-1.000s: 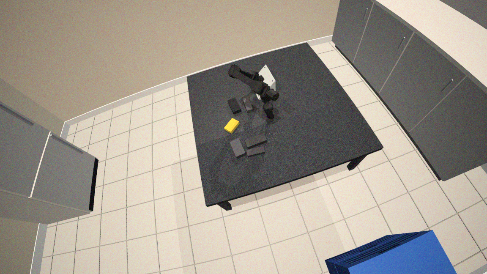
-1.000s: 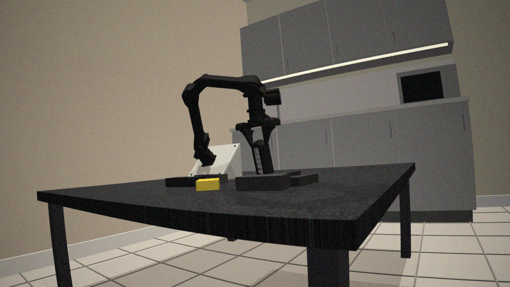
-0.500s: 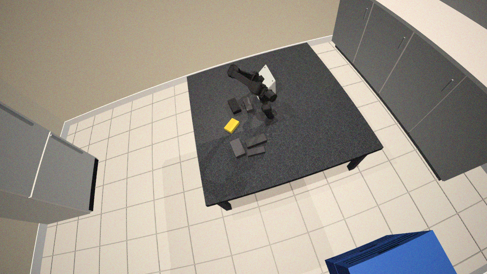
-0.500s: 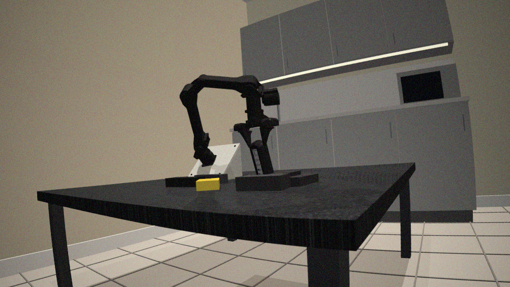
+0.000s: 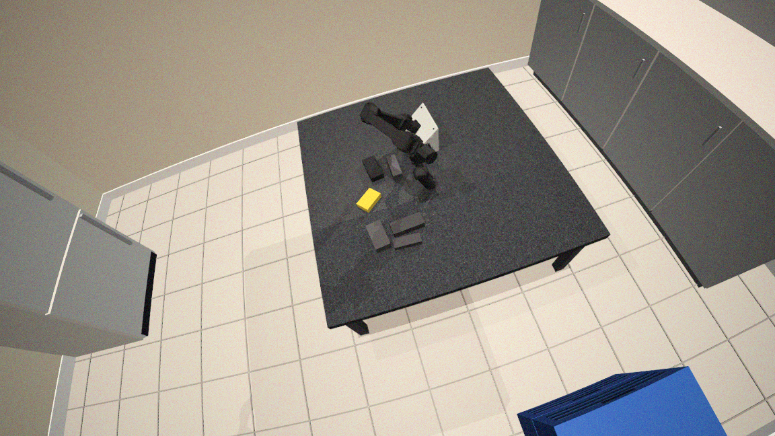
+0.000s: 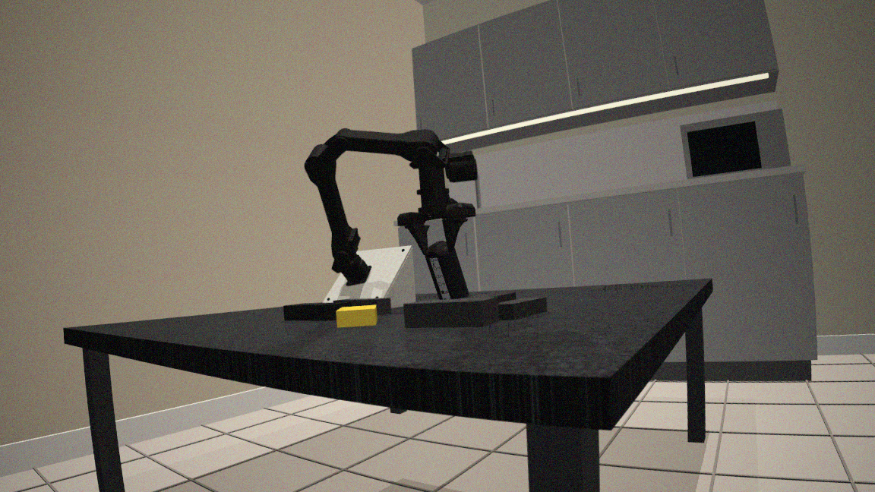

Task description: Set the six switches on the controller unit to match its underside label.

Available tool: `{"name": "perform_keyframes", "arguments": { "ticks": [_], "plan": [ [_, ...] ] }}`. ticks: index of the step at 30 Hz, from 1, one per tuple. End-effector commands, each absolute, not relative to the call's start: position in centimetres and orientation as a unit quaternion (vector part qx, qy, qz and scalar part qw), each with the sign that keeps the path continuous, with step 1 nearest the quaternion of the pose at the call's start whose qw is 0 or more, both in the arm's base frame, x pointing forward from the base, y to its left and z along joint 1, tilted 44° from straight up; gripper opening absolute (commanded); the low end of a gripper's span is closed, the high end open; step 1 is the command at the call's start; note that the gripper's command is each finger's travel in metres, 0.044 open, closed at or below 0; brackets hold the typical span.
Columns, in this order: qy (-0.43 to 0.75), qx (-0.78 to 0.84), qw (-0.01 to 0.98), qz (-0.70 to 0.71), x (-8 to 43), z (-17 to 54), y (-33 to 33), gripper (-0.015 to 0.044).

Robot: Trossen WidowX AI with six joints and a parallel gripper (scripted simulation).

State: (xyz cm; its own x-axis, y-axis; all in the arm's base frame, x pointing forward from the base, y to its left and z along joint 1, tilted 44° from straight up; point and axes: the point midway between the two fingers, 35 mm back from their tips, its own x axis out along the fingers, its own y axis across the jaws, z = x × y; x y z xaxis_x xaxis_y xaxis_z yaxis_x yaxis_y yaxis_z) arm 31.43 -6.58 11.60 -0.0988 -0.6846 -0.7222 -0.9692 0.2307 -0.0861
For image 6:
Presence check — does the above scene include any yellow rectangular block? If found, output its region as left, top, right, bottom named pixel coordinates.
left=336, top=305, right=377, bottom=328

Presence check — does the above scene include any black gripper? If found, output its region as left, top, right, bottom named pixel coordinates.
left=397, top=182, right=476, bottom=255

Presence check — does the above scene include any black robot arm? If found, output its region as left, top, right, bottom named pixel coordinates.
left=305, top=128, right=478, bottom=286

